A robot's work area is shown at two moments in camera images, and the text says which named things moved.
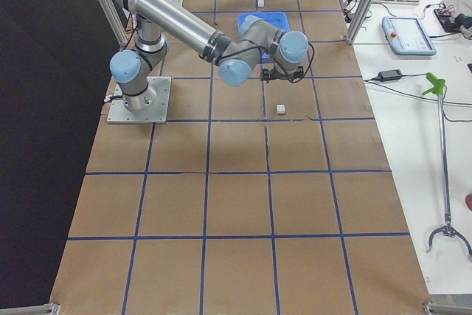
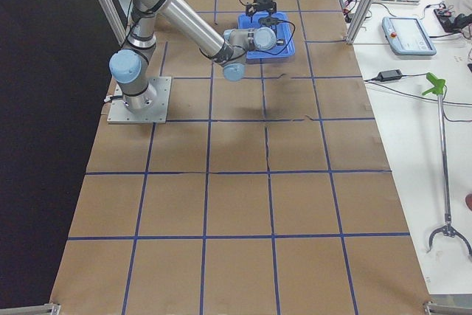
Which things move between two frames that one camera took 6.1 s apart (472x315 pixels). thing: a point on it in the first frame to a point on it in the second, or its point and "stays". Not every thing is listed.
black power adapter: (389, 75) stays
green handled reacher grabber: (437, 87) stays
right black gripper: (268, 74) to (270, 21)
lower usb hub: (348, 5) stays
